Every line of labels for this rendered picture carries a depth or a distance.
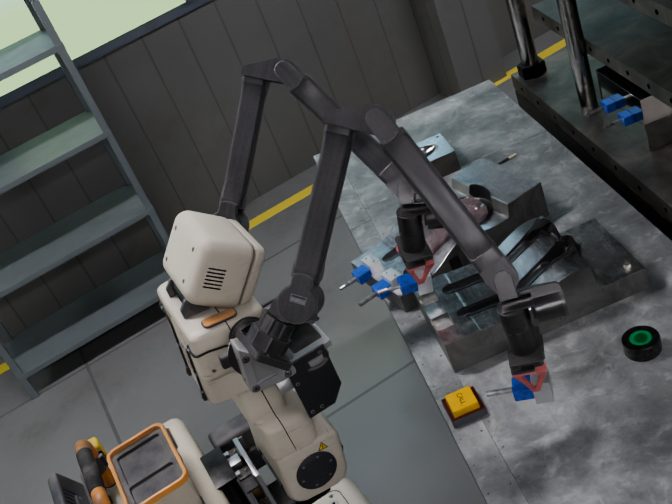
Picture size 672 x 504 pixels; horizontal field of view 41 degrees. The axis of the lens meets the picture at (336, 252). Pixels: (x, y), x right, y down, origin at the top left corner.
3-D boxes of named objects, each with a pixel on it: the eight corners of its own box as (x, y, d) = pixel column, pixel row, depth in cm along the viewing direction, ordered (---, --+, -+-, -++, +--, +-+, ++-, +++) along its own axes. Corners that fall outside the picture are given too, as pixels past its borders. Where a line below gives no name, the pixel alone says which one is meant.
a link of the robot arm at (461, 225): (365, 123, 180) (357, 120, 169) (387, 105, 179) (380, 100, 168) (499, 295, 178) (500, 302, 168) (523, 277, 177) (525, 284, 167)
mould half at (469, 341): (455, 373, 213) (439, 331, 206) (422, 313, 235) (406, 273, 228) (649, 287, 214) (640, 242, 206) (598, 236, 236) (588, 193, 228)
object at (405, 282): (382, 307, 220) (379, 291, 217) (376, 294, 224) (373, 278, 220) (433, 291, 221) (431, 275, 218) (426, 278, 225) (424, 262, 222)
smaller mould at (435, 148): (403, 194, 286) (396, 176, 283) (390, 175, 299) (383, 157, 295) (461, 169, 286) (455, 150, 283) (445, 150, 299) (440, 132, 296)
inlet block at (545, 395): (490, 412, 185) (483, 393, 182) (489, 394, 189) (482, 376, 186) (554, 401, 181) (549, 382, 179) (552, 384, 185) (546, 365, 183)
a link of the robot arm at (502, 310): (492, 297, 174) (497, 315, 169) (528, 286, 173) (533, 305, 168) (501, 323, 178) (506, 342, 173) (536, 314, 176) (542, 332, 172)
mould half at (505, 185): (406, 312, 238) (393, 280, 232) (356, 276, 259) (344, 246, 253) (549, 214, 251) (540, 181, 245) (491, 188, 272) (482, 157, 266)
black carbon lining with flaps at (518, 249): (462, 327, 215) (451, 296, 210) (440, 291, 228) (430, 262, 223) (596, 268, 215) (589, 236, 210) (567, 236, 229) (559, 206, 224)
